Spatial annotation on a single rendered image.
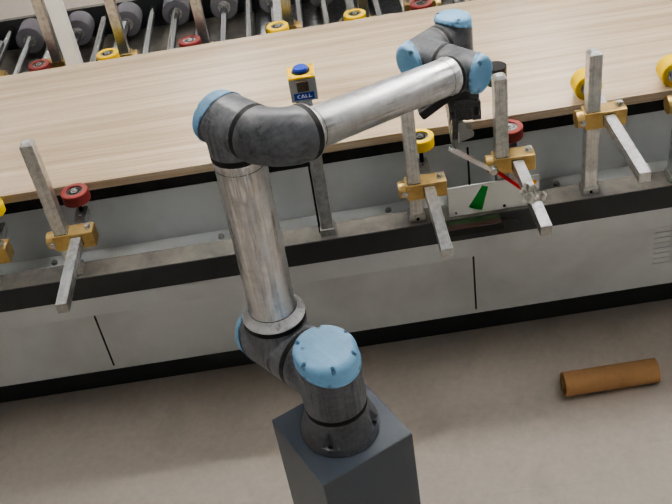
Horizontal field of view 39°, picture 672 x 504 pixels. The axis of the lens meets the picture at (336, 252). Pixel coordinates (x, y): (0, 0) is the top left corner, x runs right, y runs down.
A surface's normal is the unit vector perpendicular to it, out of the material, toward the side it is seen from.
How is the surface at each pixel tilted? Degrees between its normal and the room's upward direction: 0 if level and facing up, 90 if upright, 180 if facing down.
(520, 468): 0
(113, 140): 0
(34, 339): 90
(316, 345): 5
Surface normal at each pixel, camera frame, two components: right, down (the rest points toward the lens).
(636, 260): 0.08, 0.61
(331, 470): -0.13, -0.77
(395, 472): 0.52, 0.47
